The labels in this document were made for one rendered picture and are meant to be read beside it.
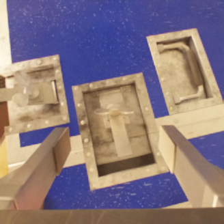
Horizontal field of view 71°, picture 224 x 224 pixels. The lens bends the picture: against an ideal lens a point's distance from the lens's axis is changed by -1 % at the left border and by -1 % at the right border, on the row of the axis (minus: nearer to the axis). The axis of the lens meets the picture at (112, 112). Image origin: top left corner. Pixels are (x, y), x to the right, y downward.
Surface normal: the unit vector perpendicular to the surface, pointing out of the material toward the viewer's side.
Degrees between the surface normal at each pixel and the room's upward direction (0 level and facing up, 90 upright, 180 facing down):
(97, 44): 90
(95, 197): 90
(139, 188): 90
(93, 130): 90
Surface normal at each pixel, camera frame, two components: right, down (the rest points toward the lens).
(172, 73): 0.02, -0.19
